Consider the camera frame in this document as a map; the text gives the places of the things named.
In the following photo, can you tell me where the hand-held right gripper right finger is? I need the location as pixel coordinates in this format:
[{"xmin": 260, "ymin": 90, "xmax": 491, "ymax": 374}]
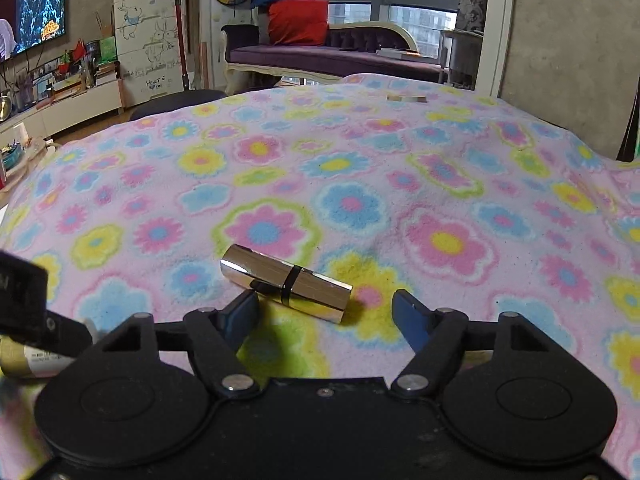
[{"xmin": 390, "ymin": 289, "xmax": 553, "ymax": 396}]

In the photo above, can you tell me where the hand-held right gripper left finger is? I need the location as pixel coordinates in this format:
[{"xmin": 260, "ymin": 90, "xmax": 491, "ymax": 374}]
[{"xmin": 95, "ymin": 290, "xmax": 261, "ymax": 398}]

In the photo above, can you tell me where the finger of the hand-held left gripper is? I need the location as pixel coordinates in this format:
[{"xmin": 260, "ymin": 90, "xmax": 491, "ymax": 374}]
[{"xmin": 42, "ymin": 311, "xmax": 94, "ymax": 361}]

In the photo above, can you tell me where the gold tube with white label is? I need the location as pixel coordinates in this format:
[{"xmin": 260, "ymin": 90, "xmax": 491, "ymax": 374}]
[{"xmin": 0, "ymin": 337, "xmax": 76, "ymax": 378}]

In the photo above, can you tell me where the gold lipstick tube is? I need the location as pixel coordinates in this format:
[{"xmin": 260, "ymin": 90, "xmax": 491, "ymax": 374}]
[{"xmin": 220, "ymin": 244, "xmax": 354, "ymax": 324}]

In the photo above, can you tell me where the white cabinet with cartoon drawings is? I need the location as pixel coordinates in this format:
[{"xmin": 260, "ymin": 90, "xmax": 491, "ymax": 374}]
[{"xmin": 113, "ymin": 0, "xmax": 195, "ymax": 97}]

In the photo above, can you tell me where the floral fleece blanket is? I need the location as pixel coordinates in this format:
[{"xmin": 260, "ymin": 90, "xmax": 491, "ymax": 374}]
[{"xmin": 0, "ymin": 72, "xmax": 640, "ymax": 480}]

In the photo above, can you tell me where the wall television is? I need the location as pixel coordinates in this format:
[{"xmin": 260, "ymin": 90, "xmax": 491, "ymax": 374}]
[{"xmin": 0, "ymin": 0, "xmax": 68, "ymax": 62}]

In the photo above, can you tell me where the blue bowl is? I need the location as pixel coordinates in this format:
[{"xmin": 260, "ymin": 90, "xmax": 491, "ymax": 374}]
[{"xmin": 0, "ymin": 144, "xmax": 26, "ymax": 171}]

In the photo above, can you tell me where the white low cabinet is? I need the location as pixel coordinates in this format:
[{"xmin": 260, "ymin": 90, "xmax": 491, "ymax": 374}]
[{"xmin": 0, "ymin": 79, "xmax": 124, "ymax": 142}]

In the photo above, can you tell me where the purple chaise sofa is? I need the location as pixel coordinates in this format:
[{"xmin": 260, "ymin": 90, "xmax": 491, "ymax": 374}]
[{"xmin": 221, "ymin": 22, "xmax": 451, "ymax": 87}]

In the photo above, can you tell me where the red stick vacuum cleaner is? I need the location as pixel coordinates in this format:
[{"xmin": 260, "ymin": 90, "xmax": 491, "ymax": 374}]
[{"xmin": 167, "ymin": 0, "xmax": 197, "ymax": 92}]

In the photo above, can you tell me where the red cushion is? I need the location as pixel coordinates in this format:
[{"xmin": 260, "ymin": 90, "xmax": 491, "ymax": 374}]
[{"xmin": 268, "ymin": 0, "xmax": 330, "ymax": 47}]

